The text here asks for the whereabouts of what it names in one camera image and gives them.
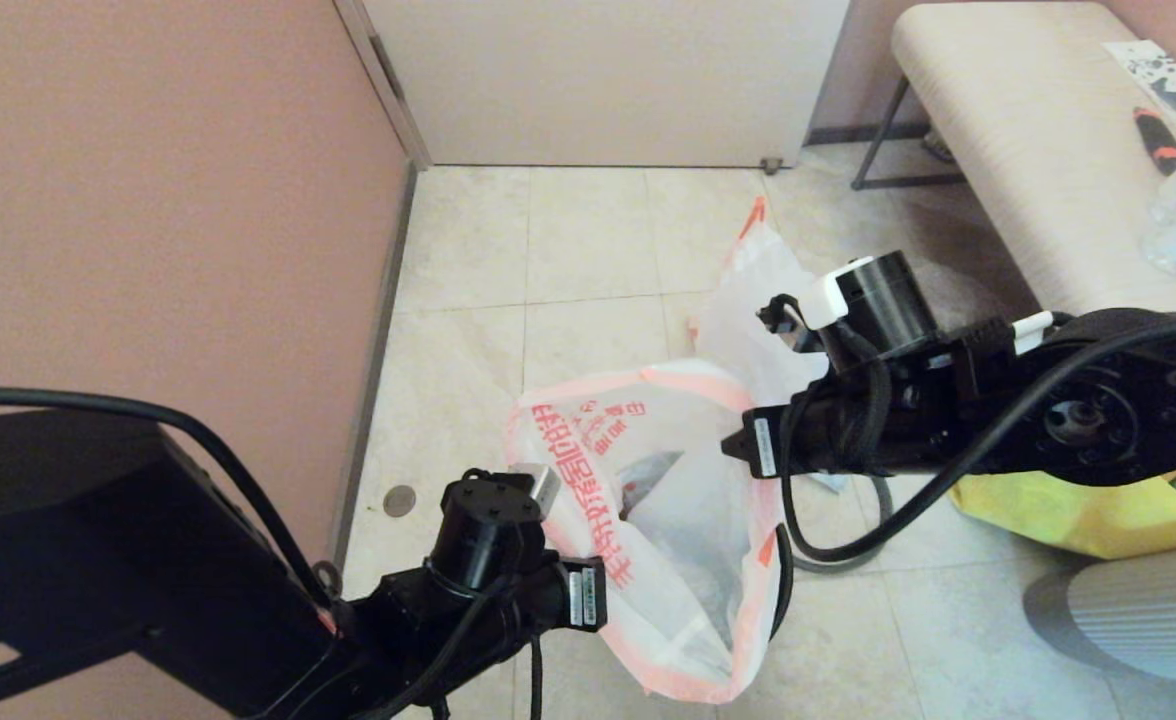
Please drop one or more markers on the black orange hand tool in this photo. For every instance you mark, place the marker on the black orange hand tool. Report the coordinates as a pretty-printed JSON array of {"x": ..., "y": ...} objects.
[{"x": 1163, "y": 140}]

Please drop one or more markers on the metal door stopper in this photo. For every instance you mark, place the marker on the metal door stopper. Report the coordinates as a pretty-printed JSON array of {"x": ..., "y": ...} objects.
[{"x": 773, "y": 164}]

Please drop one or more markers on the grey ribbed robot base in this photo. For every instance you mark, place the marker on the grey ribbed robot base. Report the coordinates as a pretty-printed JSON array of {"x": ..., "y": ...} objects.
[{"x": 1148, "y": 610}]

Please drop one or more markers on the beige table with metal legs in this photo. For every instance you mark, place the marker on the beige table with metal legs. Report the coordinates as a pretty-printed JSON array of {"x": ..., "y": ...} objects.
[{"x": 1028, "y": 130}]

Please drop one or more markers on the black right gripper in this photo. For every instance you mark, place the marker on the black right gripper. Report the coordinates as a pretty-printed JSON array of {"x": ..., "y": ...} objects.
[{"x": 773, "y": 440}]

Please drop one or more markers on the white bag with cartoon print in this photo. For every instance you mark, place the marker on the white bag with cartoon print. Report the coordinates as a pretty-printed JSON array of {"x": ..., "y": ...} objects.
[{"x": 668, "y": 480}]

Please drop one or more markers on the yellow shopping bag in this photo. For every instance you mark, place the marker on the yellow shopping bag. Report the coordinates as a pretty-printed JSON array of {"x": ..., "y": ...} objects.
[{"x": 1098, "y": 520}]

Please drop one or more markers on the translucent white red-trimmed bag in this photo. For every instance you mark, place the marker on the translucent white red-trimmed bag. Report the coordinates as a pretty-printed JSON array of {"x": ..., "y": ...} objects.
[{"x": 758, "y": 290}]

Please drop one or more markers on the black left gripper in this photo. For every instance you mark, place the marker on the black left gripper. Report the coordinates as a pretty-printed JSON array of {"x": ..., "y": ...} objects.
[{"x": 573, "y": 595}]

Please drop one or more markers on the black round trash bin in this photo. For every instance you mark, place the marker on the black round trash bin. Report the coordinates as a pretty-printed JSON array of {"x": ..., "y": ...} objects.
[{"x": 784, "y": 580}]

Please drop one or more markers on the white door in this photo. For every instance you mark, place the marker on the white door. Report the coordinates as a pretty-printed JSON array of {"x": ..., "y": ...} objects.
[{"x": 598, "y": 80}]

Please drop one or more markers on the round metal floor drain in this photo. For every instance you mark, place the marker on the round metal floor drain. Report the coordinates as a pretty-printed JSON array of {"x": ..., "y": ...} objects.
[{"x": 400, "y": 500}]

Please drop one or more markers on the printed black white label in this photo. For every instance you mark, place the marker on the printed black white label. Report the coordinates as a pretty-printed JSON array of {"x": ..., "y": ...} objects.
[{"x": 1153, "y": 70}]

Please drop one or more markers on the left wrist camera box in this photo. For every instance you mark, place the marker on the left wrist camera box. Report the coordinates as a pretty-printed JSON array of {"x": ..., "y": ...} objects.
[{"x": 540, "y": 488}]

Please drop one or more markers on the clear bag with dark contents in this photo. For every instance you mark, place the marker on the clear bag with dark contents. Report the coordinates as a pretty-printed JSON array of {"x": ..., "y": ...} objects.
[{"x": 958, "y": 290}]

